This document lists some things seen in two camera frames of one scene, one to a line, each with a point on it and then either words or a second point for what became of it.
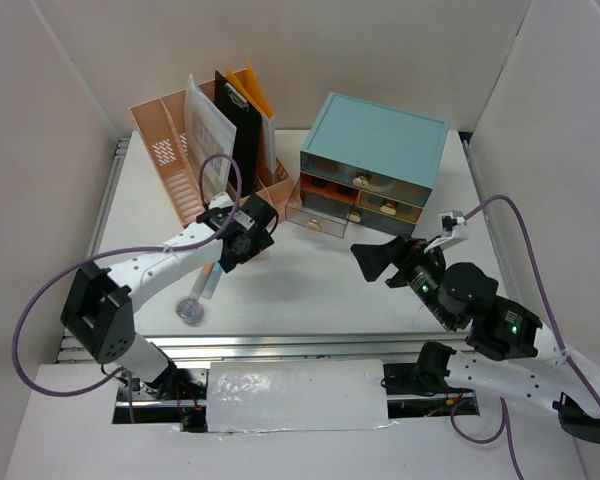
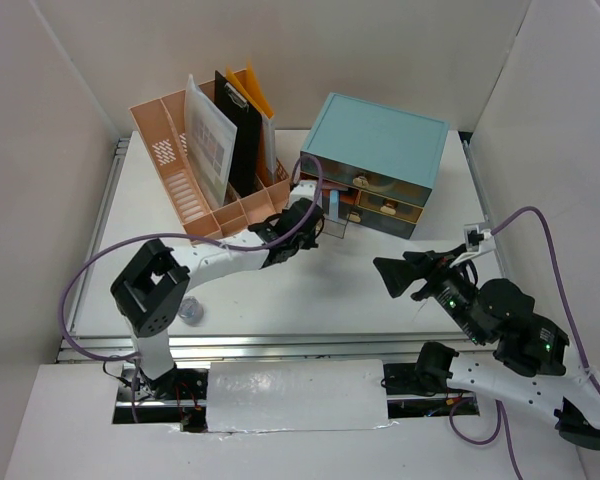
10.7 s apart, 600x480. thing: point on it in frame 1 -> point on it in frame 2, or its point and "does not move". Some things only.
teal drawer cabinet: x=366 y=164 does not move
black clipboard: x=247 y=140 does not move
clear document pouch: x=209 y=132 does not move
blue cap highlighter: x=212 y=281 -> x=334 y=205
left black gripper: x=259 y=242 -> x=309 y=241
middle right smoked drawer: x=390 y=207 does not move
